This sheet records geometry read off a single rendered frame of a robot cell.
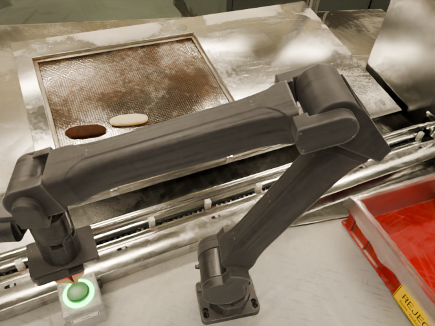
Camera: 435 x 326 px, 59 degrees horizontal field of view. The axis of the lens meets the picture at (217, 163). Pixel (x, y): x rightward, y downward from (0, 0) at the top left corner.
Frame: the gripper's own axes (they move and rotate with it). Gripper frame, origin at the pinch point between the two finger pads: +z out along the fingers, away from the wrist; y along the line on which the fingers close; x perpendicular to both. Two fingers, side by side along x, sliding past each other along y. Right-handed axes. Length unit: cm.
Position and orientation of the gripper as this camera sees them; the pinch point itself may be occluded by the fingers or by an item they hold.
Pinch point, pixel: (74, 278)
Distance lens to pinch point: 74.5
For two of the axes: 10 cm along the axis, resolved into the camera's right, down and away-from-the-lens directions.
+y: 9.1, -2.6, 3.3
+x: -4.2, -6.6, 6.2
